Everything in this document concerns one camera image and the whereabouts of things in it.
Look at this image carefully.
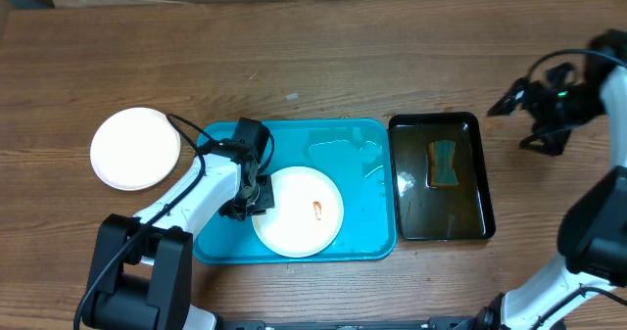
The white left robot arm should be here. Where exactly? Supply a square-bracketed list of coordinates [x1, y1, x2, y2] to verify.
[72, 118, 275, 329]

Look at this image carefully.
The blue plastic tray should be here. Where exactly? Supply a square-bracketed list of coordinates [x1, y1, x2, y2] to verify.
[193, 118, 397, 265]

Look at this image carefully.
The green yellow sponge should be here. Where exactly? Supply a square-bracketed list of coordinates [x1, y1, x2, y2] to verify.
[427, 140, 458, 187]

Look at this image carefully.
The black water tray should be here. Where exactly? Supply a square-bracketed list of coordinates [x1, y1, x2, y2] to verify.
[388, 112, 496, 241]

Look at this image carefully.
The white plate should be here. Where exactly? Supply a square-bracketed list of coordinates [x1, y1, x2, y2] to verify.
[252, 166, 344, 259]
[89, 107, 181, 191]

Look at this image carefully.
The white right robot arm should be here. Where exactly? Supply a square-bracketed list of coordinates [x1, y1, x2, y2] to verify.
[459, 29, 626, 329]

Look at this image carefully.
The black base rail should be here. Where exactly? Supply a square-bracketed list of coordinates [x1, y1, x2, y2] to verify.
[216, 316, 480, 330]

